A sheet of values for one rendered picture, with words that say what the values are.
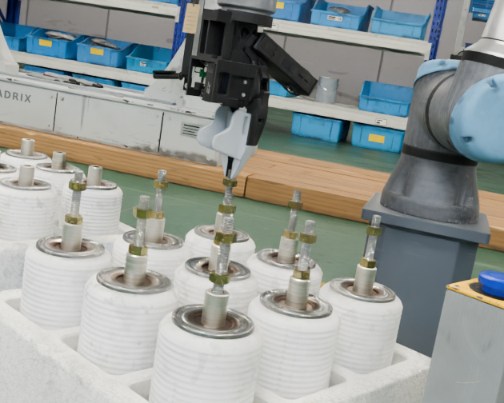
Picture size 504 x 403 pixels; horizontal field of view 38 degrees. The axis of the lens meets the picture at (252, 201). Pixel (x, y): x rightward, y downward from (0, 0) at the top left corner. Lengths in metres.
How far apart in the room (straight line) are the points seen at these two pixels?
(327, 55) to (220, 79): 8.15
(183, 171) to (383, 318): 1.93
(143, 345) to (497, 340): 0.33
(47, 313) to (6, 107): 2.32
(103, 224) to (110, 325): 0.48
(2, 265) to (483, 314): 0.67
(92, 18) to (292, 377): 9.50
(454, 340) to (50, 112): 2.45
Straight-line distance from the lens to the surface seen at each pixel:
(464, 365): 0.71
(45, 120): 3.00
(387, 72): 8.95
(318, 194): 2.55
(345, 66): 9.02
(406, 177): 1.13
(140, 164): 2.74
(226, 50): 0.92
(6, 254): 1.08
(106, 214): 1.18
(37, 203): 1.11
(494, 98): 0.96
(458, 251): 1.10
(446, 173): 1.11
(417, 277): 1.11
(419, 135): 1.12
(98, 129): 2.89
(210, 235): 0.97
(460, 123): 0.97
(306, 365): 0.73
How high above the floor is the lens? 0.49
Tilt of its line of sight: 11 degrees down
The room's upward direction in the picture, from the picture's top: 9 degrees clockwise
